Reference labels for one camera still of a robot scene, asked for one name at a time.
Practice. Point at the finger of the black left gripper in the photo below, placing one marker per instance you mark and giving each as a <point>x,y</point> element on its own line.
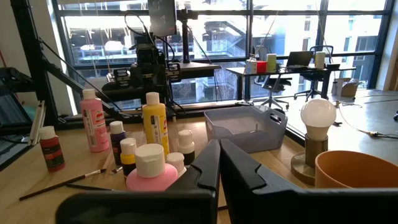
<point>124,77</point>
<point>169,74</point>

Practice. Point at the black laptop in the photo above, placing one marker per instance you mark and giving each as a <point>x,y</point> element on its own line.
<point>300,59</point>

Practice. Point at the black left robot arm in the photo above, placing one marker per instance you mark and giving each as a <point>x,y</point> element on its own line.
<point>124,93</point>

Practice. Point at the cardboard box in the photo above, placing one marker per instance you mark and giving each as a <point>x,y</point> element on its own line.
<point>345,87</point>

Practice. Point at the grey plastic bin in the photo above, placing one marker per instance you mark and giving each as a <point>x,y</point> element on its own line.
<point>242,137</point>

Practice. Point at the small yellow paint bottle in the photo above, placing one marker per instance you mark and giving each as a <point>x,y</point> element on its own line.
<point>127,158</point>

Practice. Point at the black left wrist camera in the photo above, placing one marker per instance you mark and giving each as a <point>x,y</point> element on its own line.
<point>145,54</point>

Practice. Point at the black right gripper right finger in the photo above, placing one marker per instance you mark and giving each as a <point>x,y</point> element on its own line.
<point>264,202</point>

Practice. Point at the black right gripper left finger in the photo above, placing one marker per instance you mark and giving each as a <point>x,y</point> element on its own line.
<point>192,205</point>

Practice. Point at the black monitor on pole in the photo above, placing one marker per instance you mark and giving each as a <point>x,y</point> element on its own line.
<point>161,15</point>

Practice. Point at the large pink paint bottle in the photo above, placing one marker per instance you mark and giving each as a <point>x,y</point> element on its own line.
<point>149,182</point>
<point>94,127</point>

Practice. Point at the black window frame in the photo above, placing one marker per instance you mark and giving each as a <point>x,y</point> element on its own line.
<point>248,46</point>

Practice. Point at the black office chair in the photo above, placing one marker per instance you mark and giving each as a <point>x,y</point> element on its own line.
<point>273,84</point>
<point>312,77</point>

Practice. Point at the long black desk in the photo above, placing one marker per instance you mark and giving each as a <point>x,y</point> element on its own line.
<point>236,71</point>

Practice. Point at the small purple paint bottle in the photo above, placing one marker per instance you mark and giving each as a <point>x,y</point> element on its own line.
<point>116,143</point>

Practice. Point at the white box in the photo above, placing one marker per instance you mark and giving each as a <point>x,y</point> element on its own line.
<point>251,66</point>

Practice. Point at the small red paint bottle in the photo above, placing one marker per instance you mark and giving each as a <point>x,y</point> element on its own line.
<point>53,155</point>

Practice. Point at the white cylinder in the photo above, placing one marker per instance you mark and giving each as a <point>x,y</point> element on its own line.
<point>320,59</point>

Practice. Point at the large yellow paint bottle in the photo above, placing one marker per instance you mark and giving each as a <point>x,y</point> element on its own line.
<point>154,124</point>

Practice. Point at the small black desk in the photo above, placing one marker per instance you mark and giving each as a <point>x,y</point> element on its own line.
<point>199,67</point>

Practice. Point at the pale green cylinder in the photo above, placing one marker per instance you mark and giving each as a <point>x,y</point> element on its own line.
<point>271,62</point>

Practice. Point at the white metal bracket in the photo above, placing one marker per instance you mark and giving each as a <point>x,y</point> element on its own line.
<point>37,124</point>

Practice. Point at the red box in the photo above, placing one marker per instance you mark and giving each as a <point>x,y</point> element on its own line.
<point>261,67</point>

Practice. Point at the white bulb brass lamp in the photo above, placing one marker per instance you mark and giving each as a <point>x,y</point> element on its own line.
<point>317,116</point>

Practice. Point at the orange cup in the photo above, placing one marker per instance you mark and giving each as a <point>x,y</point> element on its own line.
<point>351,171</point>

